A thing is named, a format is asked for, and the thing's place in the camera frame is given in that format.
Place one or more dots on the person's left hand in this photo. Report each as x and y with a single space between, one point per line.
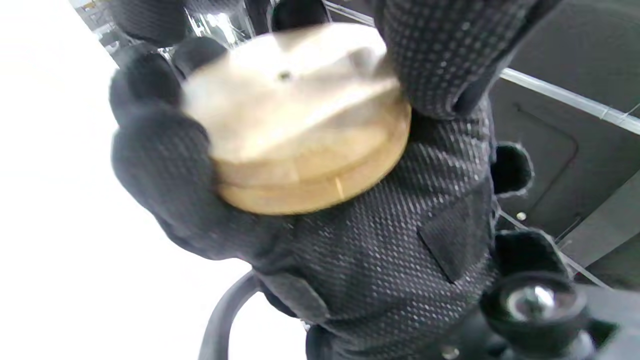
400 240

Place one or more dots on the round wooden disc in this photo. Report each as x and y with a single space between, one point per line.
280 110
300 197

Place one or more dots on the aluminium profile frame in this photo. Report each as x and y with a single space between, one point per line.
575 97

